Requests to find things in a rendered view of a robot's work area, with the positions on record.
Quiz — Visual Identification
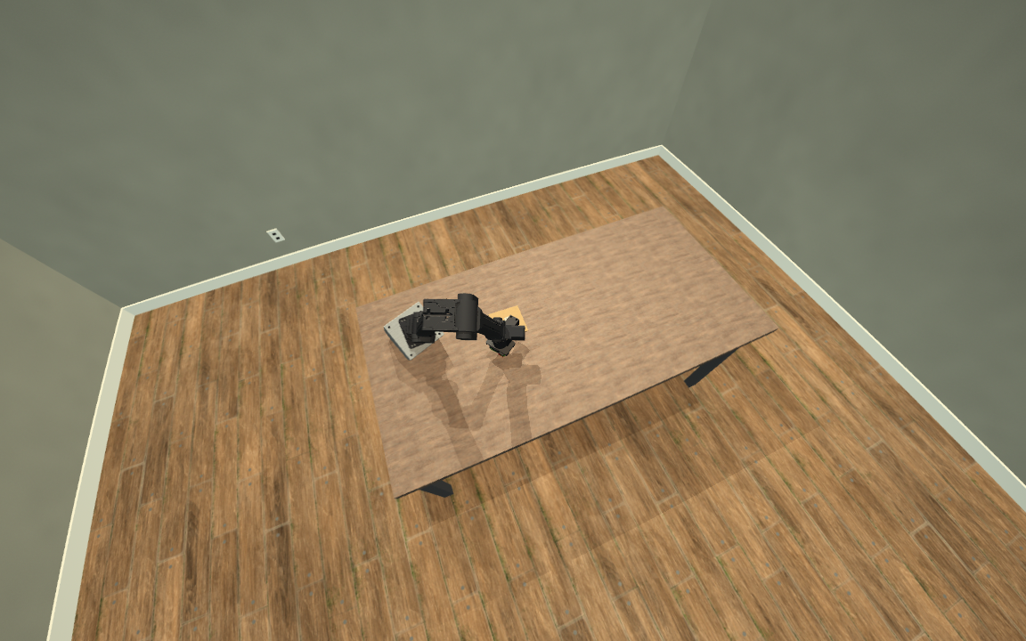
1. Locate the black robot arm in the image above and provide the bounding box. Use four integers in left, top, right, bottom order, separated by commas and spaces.
398, 293, 525, 349

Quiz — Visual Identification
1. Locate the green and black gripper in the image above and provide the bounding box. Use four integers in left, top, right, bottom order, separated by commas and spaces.
486, 338, 515, 356

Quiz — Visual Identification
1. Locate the tan flat mat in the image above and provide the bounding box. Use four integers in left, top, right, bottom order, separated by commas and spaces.
489, 306, 528, 331

